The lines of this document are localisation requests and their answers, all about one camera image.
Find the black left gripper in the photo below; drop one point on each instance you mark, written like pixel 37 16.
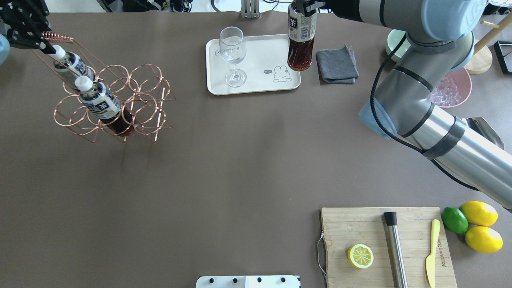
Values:
pixel 20 20

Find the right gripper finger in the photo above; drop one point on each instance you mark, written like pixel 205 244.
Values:
pixel 309 7

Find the tea bottle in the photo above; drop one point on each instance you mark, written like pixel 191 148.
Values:
pixel 107 107
pixel 301 34
pixel 69 66

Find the copper wire bottle basket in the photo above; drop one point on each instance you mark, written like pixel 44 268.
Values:
pixel 143 90

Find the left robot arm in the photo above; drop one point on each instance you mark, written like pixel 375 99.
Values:
pixel 3 44

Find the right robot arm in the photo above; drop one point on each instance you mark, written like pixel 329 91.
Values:
pixel 441 39

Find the grey folded cloth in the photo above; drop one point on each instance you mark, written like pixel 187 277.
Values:
pixel 337 66

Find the cream rabbit tray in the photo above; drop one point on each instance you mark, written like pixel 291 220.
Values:
pixel 265 65

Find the clear wine glass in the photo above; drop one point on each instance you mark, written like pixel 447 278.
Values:
pixel 233 50

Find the green bowl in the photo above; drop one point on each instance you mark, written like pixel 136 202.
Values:
pixel 393 39

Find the pink bowl of ice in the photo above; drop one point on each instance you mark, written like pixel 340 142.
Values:
pixel 453 90

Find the wooden cup tree stand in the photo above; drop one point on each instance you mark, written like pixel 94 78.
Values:
pixel 482 57

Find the black glass holder tray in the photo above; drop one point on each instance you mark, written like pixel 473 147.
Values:
pixel 503 54

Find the steel ice scoop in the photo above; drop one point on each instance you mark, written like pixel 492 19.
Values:
pixel 481 126

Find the bamboo cutting board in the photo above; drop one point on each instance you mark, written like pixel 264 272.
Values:
pixel 344 227

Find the steel muddler black tip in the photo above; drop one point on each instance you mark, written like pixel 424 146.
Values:
pixel 397 259

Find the half lemon slice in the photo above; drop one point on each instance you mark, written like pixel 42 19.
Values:
pixel 360 256

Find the green lime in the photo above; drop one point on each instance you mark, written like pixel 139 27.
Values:
pixel 454 219

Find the yellow lemon upper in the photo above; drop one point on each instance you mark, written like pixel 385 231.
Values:
pixel 479 213

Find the yellow lemon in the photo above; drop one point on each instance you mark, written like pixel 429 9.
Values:
pixel 479 213
pixel 483 239

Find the yellow plastic knife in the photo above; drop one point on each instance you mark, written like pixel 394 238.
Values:
pixel 430 261

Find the yellow lemon lower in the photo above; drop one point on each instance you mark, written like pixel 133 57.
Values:
pixel 483 239

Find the aluminium frame post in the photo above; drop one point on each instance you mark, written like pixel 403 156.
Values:
pixel 250 9

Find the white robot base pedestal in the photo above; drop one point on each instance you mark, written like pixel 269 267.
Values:
pixel 249 281

